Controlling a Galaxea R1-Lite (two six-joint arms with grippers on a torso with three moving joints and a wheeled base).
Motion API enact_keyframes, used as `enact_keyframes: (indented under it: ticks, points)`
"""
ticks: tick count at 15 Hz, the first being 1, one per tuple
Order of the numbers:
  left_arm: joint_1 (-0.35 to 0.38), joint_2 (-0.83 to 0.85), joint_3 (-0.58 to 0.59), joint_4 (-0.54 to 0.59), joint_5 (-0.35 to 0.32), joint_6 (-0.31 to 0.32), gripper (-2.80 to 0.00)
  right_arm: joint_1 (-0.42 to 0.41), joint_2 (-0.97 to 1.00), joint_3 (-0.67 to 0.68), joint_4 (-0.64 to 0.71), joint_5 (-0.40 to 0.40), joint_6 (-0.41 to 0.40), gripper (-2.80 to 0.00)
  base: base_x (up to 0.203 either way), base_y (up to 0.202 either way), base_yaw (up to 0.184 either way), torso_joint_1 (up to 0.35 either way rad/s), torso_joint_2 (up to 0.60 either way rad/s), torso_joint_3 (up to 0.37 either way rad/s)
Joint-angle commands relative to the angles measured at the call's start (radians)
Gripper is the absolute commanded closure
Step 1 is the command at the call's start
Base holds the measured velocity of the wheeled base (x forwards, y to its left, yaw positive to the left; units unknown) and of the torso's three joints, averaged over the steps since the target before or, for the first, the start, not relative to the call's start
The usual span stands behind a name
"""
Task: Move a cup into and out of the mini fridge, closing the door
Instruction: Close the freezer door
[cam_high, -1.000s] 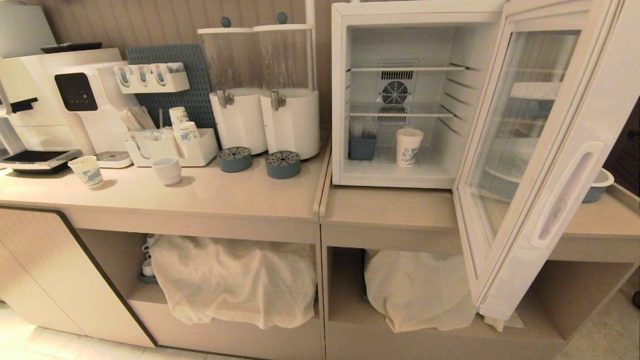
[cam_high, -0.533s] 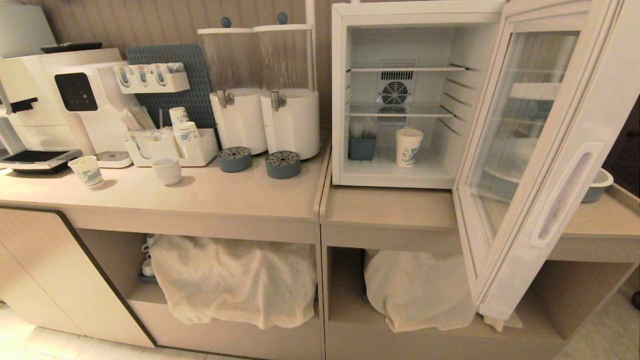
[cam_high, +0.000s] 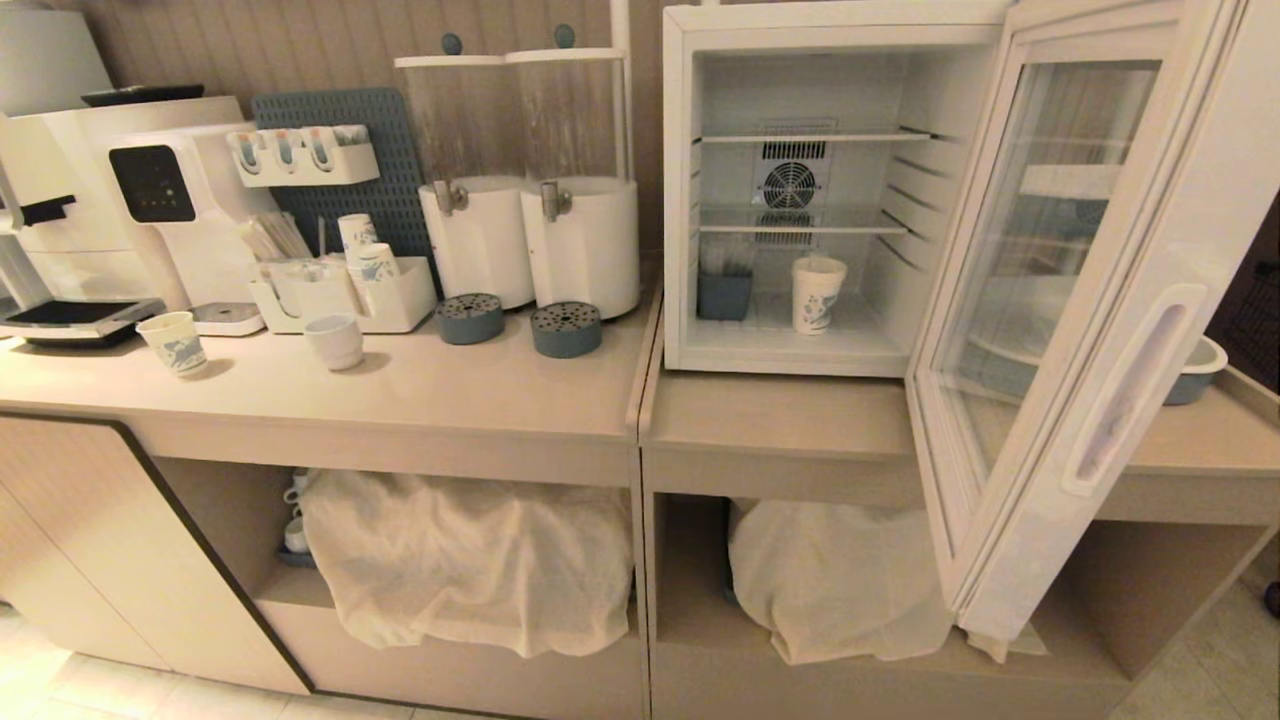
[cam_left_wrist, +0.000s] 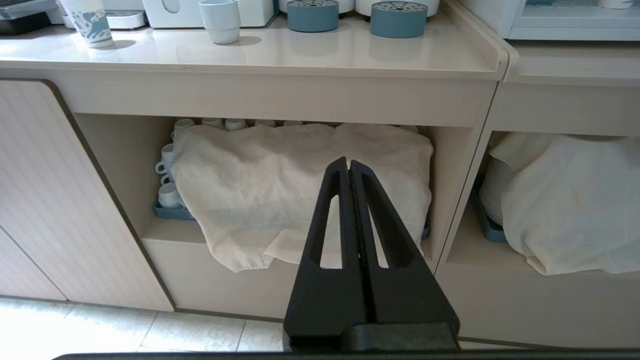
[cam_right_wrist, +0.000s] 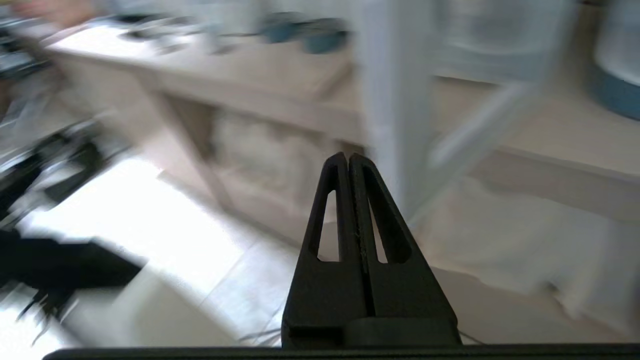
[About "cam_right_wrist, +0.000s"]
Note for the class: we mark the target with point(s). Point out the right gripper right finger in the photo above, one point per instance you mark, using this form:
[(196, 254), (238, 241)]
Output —
[(405, 295)]

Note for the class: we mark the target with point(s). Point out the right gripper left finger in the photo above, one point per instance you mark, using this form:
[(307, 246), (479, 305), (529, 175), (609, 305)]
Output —
[(325, 295)]

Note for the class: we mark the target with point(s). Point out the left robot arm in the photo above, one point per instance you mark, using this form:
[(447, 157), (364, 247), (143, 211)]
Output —
[(55, 265)]

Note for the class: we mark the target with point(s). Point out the light wooden table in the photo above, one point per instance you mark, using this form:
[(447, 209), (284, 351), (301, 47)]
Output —
[(280, 95)]

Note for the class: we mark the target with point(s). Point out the blue object on table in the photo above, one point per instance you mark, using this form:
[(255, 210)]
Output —
[(305, 31)]

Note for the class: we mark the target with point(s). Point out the blue and white container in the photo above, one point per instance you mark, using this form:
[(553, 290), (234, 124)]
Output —
[(618, 60)]

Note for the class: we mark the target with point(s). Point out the white metal rack frame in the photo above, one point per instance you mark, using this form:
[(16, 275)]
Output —
[(400, 75)]

